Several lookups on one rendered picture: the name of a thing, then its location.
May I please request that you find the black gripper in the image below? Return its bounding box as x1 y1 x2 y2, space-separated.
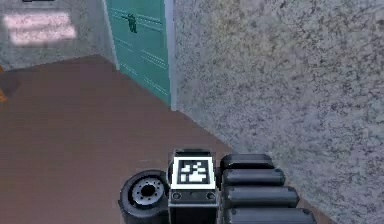
118 169 171 224

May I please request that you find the orange furniture piece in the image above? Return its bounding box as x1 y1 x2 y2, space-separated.
0 65 8 104

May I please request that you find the teal room door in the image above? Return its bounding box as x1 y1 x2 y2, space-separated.
105 0 172 106

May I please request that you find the black door handle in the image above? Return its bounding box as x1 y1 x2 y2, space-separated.
121 13 138 34

